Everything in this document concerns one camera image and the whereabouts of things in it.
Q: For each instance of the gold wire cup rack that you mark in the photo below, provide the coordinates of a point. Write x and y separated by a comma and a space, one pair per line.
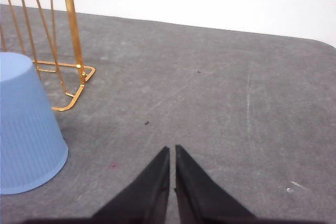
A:
53, 50

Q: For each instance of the blue ribbed plastic cup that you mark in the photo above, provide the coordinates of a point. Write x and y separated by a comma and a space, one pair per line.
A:
33, 149

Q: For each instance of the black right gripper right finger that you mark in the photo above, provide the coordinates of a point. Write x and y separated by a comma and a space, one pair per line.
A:
201, 200

